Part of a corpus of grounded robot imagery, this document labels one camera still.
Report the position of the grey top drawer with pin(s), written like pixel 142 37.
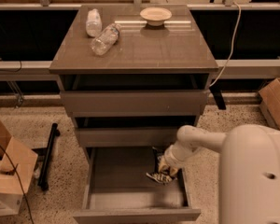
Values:
pixel 134 95

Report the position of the blue chip bag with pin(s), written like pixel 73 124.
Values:
pixel 155 175

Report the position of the grey bottom drawer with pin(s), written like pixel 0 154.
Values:
pixel 118 190

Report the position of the black table leg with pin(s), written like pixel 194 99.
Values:
pixel 217 94

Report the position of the cream ceramic bowl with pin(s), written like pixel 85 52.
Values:
pixel 155 16

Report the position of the lying clear plastic bottle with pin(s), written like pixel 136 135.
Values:
pixel 101 44

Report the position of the black metal bar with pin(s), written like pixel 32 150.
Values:
pixel 43 178

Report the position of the left cardboard box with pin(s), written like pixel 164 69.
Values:
pixel 17 164

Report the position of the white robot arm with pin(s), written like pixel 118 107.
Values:
pixel 249 170

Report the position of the cardboard box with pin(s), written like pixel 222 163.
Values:
pixel 270 96
pixel 17 164

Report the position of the grey middle drawer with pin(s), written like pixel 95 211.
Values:
pixel 130 131

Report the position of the right cardboard box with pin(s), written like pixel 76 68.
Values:
pixel 270 96

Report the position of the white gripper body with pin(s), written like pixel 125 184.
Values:
pixel 172 160

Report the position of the grey drawer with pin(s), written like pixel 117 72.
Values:
pixel 130 131
pixel 118 190
pixel 134 95

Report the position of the grey drawer cabinet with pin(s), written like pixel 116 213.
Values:
pixel 177 47

